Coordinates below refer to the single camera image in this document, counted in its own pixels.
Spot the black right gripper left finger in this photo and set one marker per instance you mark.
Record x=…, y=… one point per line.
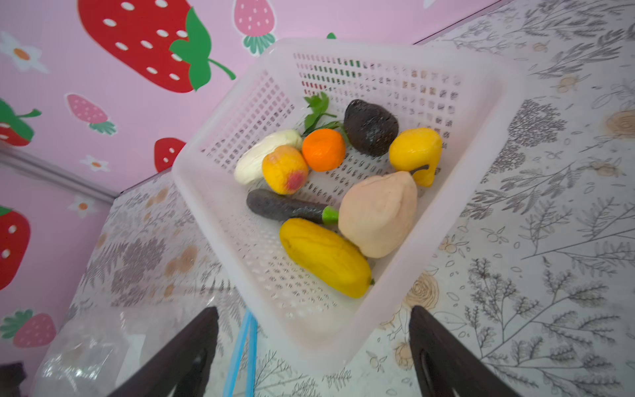
x=182, y=367

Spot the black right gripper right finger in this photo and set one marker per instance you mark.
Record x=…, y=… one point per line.
x=444, y=366

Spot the clear zip bag blue zipper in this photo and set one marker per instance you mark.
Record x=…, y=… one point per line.
x=97, y=350

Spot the yellow red peach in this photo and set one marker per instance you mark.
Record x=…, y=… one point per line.
x=285, y=170

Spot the orange tangerine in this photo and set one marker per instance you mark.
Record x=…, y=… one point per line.
x=324, y=150

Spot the yellow mango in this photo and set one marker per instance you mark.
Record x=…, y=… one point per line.
x=326, y=255

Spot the beige pear shaped fruit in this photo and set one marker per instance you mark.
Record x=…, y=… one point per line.
x=378, y=213

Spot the dark green cucumber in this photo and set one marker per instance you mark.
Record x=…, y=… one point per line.
x=276, y=207

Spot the white radish with leaves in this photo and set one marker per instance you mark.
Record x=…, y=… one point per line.
x=249, y=167

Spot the dark avocado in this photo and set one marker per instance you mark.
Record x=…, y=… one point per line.
x=370, y=128

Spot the aluminium left corner post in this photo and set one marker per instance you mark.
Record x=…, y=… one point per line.
x=37, y=169

